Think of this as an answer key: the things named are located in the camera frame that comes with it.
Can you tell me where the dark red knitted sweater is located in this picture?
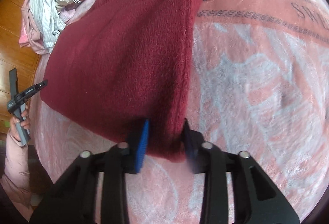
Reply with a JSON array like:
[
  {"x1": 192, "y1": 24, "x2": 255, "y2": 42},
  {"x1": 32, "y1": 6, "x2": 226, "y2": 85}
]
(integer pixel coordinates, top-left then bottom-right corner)
[{"x1": 40, "y1": 0, "x2": 206, "y2": 163}]

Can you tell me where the person's left forearm pink sleeve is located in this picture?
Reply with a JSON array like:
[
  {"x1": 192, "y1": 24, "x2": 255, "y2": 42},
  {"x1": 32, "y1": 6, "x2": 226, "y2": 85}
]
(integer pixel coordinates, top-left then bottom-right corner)
[{"x1": 0, "y1": 128, "x2": 34, "y2": 222}]

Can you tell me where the pink garment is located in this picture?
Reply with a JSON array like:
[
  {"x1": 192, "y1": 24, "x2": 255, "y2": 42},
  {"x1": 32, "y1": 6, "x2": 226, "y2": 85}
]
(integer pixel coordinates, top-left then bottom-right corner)
[{"x1": 19, "y1": 0, "x2": 52, "y2": 55}]

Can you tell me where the light blue ribbed garment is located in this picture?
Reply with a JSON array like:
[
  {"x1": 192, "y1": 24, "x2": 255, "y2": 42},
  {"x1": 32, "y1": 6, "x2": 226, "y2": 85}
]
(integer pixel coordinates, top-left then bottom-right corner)
[{"x1": 28, "y1": 0, "x2": 83, "y2": 51}]

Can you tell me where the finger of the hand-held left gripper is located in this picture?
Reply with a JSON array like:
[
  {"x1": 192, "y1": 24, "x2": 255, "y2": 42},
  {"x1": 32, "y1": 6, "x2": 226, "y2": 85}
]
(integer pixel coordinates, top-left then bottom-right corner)
[
  {"x1": 9, "y1": 68, "x2": 19, "y2": 97},
  {"x1": 24, "y1": 79, "x2": 48, "y2": 95}
]

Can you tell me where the person's left hand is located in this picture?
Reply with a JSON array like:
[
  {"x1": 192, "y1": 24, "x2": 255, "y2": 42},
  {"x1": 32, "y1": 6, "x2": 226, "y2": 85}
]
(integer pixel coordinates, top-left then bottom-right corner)
[{"x1": 10, "y1": 104, "x2": 31, "y2": 143}]

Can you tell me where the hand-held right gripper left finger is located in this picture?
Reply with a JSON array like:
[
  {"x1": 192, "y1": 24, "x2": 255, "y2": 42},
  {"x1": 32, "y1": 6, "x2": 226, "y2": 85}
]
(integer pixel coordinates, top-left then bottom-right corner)
[{"x1": 29, "y1": 118, "x2": 150, "y2": 224}]

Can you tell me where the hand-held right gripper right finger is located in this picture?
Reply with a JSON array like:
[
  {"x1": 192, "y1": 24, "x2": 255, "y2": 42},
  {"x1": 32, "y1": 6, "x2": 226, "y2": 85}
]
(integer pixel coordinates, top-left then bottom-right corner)
[{"x1": 181, "y1": 118, "x2": 301, "y2": 224}]

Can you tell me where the pink patterned blanket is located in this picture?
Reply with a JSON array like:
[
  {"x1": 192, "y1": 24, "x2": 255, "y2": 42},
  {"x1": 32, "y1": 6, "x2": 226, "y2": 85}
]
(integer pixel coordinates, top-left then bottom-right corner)
[{"x1": 32, "y1": 0, "x2": 329, "y2": 224}]

